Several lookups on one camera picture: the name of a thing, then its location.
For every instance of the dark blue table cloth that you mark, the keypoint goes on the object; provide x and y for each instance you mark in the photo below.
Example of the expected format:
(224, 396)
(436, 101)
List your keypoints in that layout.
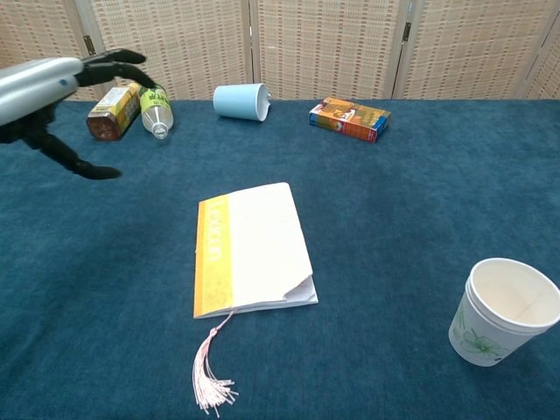
(394, 219)

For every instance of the clear bottle green label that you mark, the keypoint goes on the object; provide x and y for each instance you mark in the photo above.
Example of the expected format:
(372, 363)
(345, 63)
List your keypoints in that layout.
(155, 109)

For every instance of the orange snack box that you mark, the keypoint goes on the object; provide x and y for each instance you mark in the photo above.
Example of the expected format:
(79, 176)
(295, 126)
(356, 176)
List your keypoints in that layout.
(345, 118)

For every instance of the white lined notebook yellow spine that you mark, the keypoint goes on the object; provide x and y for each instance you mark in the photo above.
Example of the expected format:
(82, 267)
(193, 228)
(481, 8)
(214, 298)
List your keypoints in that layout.
(262, 245)

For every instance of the light blue bookmark pink tassel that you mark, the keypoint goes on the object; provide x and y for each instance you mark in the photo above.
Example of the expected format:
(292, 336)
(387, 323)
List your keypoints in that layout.
(205, 363)

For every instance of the woven folding screen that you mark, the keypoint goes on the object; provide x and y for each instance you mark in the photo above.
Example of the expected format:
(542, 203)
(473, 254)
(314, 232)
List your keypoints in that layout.
(328, 44)

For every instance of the brown tea bottle yellow label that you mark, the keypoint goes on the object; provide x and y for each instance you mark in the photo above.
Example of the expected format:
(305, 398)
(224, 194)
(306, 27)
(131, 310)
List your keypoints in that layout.
(111, 114)

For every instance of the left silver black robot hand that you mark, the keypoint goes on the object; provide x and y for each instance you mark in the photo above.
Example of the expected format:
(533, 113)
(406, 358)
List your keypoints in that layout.
(35, 87)

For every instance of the brass screen hinge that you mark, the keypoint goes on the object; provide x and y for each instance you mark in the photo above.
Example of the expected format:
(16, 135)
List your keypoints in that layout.
(407, 32)
(89, 43)

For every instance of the light blue mug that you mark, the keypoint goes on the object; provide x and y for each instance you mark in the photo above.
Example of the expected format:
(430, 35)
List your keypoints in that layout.
(236, 102)

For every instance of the white paper cup green flower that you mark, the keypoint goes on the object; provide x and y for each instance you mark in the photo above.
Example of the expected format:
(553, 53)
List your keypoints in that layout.
(477, 345)

